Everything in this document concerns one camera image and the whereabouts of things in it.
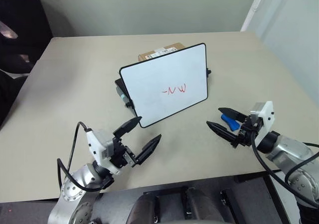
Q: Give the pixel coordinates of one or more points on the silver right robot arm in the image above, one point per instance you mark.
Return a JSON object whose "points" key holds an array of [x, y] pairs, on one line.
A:
{"points": [[291, 156]]}

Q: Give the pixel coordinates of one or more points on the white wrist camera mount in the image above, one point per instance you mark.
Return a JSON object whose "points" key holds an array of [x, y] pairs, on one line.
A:
{"points": [[266, 119], [99, 144]]}

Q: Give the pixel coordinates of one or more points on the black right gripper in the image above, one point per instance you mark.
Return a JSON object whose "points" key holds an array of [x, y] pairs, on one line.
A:
{"points": [[246, 134]]}

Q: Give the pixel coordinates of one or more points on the white wall conduit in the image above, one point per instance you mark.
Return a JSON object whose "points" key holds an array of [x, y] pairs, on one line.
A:
{"points": [[250, 7]]}

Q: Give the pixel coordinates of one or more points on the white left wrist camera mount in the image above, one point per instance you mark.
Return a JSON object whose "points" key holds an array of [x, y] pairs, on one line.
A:
{"points": [[99, 144]]}

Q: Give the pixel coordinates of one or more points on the black-framed whiteboard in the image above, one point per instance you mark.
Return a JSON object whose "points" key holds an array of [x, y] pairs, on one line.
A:
{"points": [[162, 77]]}

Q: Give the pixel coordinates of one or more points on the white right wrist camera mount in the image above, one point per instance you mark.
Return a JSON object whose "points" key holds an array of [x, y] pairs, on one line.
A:
{"points": [[266, 119]]}

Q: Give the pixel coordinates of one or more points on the black table frame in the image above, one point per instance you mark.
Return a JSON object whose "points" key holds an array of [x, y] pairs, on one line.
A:
{"points": [[230, 204]]}

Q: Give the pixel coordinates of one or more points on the blue plastic object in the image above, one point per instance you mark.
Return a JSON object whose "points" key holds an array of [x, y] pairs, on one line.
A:
{"points": [[230, 122]]}

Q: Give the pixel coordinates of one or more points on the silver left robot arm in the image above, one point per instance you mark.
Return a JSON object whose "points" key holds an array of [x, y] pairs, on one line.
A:
{"points": [[74, 191]]}

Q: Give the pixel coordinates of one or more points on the brown cardboard box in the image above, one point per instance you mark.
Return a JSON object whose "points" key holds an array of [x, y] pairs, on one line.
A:
{"points": [[154, 52]]}

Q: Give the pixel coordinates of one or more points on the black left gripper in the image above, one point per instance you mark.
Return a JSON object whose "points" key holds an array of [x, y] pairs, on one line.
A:
{"points": [[119, 154]]}

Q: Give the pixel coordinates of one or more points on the black whiteboard stand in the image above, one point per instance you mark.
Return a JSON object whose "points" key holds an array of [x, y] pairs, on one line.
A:
{"points": [[121, 87]]}

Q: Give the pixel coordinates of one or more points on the silver robot torso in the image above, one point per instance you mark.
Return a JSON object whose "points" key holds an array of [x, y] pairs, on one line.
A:
{"points": [[159, 206]]}

